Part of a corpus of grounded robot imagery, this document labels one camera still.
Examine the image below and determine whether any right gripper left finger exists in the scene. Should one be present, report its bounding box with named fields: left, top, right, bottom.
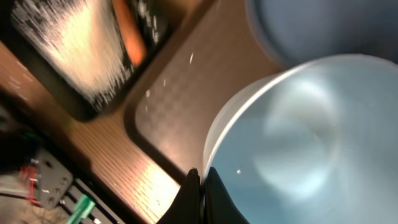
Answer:
left=157, top=168, right=201, bottom=224

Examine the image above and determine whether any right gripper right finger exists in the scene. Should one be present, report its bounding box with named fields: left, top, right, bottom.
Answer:
left=204, top=167, right=249, bottom=224

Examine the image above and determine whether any light blue bowl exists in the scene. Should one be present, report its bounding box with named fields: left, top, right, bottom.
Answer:
left=203, top=55, right=397, bottom=223

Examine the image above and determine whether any orange carrot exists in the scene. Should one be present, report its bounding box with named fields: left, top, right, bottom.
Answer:
left=112, top=0, right=147, bottom=66

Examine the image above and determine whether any dark blue plate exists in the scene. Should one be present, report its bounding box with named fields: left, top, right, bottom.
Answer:
left=246, top=0, right=397, bottom=67

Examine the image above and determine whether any white rice pile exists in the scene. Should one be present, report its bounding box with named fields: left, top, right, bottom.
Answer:
left=11, top=0, right=134, bottom=111

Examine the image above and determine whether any black waste tray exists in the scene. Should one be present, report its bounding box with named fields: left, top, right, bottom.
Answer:
left=1, top=0, right=172, bottom=121

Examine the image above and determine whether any brown serving tray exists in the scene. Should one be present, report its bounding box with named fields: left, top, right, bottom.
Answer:
left=124, top=1, right=280, bottom=183

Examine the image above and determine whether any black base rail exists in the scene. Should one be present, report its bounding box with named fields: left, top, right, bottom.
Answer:
left=1, top=148, right=123, bottom=223

